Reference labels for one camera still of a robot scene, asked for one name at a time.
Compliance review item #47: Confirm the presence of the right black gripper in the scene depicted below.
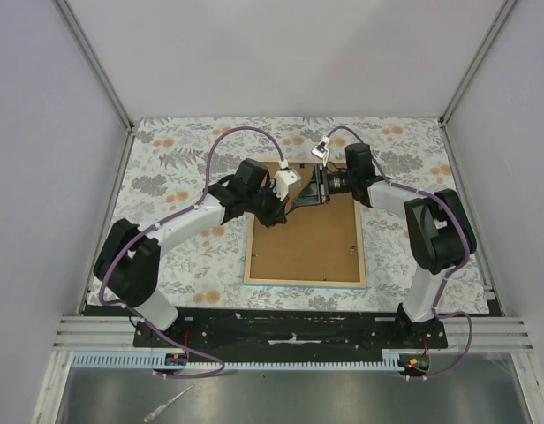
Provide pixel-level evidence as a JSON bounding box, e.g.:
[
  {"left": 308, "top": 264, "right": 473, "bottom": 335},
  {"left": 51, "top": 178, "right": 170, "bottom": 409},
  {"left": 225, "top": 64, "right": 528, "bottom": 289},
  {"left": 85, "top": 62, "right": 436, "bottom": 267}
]
[{"left": 291, "top": 166, "right": 355, "bottom": 209}]

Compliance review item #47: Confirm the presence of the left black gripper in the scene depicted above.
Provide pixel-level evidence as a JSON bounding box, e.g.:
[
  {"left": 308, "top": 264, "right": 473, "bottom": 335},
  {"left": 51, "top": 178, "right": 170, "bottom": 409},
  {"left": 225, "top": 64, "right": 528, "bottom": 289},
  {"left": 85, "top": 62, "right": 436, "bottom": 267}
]
[{"left": 246, "top": 182, "right": 291, "bottom": 229}]

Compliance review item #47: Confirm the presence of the blue picture frame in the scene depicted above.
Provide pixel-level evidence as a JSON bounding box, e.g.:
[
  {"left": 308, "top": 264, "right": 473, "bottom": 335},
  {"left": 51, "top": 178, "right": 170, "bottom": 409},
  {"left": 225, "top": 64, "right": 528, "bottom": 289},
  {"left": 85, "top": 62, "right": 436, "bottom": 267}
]
[{"left": 243, "top": 157, "right": 368, "bottom": 289}]

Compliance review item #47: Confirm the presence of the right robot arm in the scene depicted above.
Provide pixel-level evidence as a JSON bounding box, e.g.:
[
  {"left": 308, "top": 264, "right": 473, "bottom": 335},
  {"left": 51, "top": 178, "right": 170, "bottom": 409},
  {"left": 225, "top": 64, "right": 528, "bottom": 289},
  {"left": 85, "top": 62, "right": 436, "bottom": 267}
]
[{"left": 290, "top": 137, "right": 477, "bottom": 348}]

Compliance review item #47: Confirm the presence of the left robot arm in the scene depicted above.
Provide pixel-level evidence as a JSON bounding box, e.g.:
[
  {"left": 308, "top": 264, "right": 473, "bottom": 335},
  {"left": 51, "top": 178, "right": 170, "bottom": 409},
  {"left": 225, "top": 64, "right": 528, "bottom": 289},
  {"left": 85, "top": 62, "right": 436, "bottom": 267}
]
[{"left": 93, "top": 159, "right": 300, "bottom": 347}]

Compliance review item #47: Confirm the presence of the floral patterned table mat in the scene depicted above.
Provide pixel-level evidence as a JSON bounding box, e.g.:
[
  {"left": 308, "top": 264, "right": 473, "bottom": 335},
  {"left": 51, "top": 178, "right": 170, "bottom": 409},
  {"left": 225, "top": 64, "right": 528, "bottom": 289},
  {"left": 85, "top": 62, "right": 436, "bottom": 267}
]
[{"left": 84, "top": 116, "right": 498, "bottom": 313}]

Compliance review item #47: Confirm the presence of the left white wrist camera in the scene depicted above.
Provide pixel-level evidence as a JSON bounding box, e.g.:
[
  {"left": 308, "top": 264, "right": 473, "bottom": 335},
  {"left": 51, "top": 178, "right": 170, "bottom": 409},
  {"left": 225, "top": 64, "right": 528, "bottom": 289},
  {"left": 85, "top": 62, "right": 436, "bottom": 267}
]
[{"left": 273, "top": 168, "right": 301, "bottom": 200}]

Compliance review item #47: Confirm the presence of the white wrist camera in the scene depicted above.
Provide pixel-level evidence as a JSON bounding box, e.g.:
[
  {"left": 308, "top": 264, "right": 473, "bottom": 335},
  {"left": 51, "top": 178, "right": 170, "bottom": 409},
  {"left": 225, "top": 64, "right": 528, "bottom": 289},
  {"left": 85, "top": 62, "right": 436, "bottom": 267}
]
[
  {"left": 311, "top": 136, "right": 330, "bottom": 166},
  {"left": 273, "top": 168, "right": 301, "bottom": 200}
]

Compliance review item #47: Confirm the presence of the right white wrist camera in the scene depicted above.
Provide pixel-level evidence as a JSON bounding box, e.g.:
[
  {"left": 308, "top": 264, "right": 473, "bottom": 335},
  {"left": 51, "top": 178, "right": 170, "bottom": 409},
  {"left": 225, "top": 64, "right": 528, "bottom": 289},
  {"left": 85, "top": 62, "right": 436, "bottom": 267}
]
[{"left": 311, "top": 136, "right": 330, "bottom": 166}]

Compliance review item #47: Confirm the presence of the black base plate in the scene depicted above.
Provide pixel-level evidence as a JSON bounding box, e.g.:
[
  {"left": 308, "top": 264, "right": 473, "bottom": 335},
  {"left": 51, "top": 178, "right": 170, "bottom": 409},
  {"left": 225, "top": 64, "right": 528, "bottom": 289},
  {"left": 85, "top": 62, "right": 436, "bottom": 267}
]
[{"left": 84, "top": 304, "right": 450, "bottom": 364}]

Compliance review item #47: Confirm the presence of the aluminium rail bar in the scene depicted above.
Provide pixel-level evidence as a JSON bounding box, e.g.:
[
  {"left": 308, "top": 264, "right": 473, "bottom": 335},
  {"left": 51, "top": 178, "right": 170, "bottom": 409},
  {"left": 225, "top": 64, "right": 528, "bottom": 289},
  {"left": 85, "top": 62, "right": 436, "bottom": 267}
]
[{"left": 53, "top": 314, "right": 140, "bottom": 352}]

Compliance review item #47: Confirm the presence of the clear handled screwdriver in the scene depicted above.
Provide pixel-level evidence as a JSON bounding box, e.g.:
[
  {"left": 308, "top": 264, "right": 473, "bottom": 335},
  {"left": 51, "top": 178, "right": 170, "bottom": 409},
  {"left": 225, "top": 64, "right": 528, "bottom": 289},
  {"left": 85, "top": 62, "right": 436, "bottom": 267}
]
[{"left": 143, "top": 384, "right": 194, "bottom": 423}]

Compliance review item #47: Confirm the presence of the light blue cable duct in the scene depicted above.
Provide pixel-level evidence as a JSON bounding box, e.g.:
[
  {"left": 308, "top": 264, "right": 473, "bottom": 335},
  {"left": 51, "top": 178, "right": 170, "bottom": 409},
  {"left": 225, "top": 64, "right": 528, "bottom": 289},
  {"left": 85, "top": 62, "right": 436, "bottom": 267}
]
[{"left": 72, "top": 351, "right": 405, "bottom": 372}]

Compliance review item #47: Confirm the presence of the left aluminium corner post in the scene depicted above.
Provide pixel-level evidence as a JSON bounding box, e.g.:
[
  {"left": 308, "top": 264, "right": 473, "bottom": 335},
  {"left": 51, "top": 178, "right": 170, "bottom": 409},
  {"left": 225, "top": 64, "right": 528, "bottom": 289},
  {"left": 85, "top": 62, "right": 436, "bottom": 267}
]
[{"left": 55, "top": 0, "right": 135, "bottom": 133}]

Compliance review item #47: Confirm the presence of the aluminium corner post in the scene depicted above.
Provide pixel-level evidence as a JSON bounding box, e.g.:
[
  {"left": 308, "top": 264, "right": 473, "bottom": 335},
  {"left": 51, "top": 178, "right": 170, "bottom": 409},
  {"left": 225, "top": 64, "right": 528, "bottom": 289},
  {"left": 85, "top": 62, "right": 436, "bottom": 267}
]
[
  {"left": 439, "top": 0, "right": 519, "bottom": 128},
  {"left": 55, "top": 0, "right": 135, "bottom": 133}
]

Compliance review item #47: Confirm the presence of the right aluminium corner post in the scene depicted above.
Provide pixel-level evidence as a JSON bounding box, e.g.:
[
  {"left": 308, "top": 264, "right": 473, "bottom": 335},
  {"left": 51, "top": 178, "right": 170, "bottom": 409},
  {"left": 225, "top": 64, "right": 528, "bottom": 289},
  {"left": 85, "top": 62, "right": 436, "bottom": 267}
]
[{"left": 439, "top": 0, "right": 519, "bottom": 128}]

